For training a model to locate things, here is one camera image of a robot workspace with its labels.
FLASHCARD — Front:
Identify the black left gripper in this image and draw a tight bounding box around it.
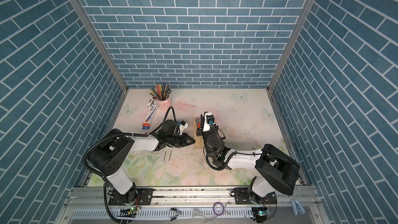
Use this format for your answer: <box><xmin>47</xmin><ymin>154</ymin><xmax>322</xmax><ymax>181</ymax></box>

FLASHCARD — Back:
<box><xmin>165</xmin><ymin>133</ymin><xmax>195</xmax><ymax>148</ymax></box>

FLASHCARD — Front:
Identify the red black claw hammer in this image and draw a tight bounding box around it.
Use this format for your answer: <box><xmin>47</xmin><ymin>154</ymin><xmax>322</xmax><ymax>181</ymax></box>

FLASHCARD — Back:
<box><xmin>195</xmin><ymin>115</ymin><xmax>204</xmax><ymax>131</ymax></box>

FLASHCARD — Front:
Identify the light wooden nail block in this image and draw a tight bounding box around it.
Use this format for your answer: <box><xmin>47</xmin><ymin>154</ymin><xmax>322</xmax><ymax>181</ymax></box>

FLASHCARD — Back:
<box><xmin>193</xmin><ymin>117</ymin><xmax>204</xmax><ymax>149</ymax></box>

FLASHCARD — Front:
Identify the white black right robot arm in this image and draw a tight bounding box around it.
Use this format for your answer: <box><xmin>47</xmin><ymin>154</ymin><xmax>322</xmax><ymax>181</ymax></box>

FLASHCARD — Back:
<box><xmin>199</xmin><ymin>124</ymin><xmax>300</xmax><ymax>204</ymax></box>

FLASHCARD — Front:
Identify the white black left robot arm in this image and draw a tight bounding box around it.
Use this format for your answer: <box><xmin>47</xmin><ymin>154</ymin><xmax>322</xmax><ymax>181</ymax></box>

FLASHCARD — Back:
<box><xmin>82</xmin><ymin>119</ymin><xmax>195</xmax><ymax>195</ymax></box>

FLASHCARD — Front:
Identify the pink metal pencil bucket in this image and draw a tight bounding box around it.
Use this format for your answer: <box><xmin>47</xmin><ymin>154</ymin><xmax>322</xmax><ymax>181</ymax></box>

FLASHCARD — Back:
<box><xmin>157</xmin><ymin>96</ymin><xmax>172</xmax><ymax>111</ymax></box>

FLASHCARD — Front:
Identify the white blue pencil box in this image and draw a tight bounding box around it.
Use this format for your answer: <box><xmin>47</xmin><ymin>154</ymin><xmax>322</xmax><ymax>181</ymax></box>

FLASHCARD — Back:
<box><xmin>142</xmin><ymin>104</ymin><xmax>158</xmax><ymax>130</ymax></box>

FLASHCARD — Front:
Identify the bundle of coloured pencils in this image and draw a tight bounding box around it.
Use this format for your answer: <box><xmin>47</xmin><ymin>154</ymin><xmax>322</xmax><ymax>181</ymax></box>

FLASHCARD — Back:
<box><xmin>150</xmin><ymin>84</ymin><xmax>172</xmax><ymax>101</ymax></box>

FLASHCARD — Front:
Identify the grey blue clamp tool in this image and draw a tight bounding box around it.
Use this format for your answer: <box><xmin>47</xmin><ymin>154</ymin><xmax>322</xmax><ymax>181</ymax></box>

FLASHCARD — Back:
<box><xmin>291</xmin><ymin>199</ymin><xmax>306</xmax><ymax>216</ymax></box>

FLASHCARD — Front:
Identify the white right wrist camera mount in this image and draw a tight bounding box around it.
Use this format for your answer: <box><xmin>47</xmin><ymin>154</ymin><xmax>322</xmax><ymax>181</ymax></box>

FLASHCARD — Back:
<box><xmin>203</xmin><ymin>112</ymin><xmax>215</xmax><ymax>132</ymax></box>

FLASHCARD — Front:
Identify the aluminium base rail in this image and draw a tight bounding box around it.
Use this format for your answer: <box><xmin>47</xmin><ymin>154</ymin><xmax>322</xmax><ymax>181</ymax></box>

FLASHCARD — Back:
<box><xmin>61</xmin><ymin>186</ymin><xmax>322</xmax><ymax>222</ymax></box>

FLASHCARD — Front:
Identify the purple tape ring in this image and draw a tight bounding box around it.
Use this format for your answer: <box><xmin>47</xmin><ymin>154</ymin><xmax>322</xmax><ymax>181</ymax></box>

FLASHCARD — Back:
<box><xmin>212</xmin><ymin>202</ymin><xmax>225</xmax><ymax>216</ymax></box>

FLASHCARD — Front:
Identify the aluminium corner post right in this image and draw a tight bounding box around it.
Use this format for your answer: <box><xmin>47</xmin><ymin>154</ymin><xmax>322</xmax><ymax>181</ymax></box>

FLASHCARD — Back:
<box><xmin>268</xmin><ymin>0</ymin><xmax>315</xmax><ymax>93</ymax></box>

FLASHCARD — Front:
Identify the aluminium corner post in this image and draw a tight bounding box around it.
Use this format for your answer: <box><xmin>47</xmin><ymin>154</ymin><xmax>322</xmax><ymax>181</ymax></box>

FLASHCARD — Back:
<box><xmin>69</xmin><ymin>0</ymin><xmax>129</xmax><ymax>92</ymax></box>
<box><xmin>268</xmin><ymin>0</ymin><xmax>315</xmax><ymax>93</ymax></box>

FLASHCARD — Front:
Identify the aluminium corner post left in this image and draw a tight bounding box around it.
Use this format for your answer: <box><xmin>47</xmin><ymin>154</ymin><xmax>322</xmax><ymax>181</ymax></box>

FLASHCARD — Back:
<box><xmin>69</xmin><ymin>0</ymin><xmax>129</xmax><ymax>92</ymax></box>

